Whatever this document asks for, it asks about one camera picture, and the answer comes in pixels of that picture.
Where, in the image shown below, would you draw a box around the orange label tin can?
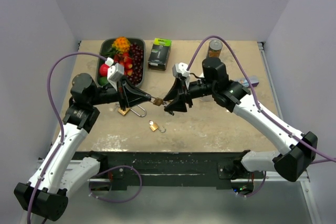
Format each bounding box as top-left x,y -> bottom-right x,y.
206,39 -> 223,58

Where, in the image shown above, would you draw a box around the red strawberries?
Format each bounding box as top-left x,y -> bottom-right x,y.
113,52 -> 133,76

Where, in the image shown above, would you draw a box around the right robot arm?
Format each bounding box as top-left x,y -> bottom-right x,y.
164,58 -> 318,182

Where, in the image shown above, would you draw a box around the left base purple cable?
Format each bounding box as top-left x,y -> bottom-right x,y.
88,165 -> 143,204

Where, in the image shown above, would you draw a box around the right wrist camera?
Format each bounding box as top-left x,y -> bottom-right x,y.
172,62 -> 191,88

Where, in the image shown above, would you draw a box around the orange flower bunch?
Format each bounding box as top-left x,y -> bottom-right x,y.
111,37 -> 131,54

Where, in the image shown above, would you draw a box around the white toilet paper roll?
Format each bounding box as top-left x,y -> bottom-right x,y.
199,94 -> 213,102

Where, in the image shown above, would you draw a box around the red apple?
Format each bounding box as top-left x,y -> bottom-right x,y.
99,63 -> 109,77

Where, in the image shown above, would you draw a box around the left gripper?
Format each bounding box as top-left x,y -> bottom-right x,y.
89,74 -> 151,111

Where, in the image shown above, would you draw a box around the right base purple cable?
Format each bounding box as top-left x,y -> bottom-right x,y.
233,171 -> 267,198

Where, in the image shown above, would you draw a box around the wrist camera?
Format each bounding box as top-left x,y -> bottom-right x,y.
105,57 -> 124,83
172,62 -> 191,88

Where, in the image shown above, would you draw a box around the dark red grapes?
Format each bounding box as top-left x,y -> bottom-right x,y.
127,43 -> 144,85

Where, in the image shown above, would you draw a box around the large brass padlock left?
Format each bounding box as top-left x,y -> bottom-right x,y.
115,103 -> 147,118

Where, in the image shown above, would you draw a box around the green fruit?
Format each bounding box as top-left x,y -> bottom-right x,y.
98,77 -> 109,86

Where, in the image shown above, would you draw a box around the long shackle brass padlock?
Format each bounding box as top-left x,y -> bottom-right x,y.
151,98 -> 164,106

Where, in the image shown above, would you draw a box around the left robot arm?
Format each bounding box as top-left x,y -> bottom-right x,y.
14,73 -> 151,221

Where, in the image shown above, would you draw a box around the small brass padlock with key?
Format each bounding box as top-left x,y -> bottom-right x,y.
149,120 -> 166,133

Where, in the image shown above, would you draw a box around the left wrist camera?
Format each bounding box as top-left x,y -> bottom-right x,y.
105,57 -> 124,83

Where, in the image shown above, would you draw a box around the grey fruit tray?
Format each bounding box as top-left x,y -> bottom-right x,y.
100,37 -> 145,87

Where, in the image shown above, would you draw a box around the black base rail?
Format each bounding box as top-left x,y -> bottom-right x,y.
70,150 -> 266,191

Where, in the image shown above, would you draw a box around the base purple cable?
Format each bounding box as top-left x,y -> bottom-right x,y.
88,165 -> 143,204
233,171 -> 267,198

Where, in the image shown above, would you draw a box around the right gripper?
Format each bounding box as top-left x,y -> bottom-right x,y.
164,76 -> 216,112

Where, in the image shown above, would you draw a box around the black green razor box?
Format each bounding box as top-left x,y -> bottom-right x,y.
148,38 -> 172,71

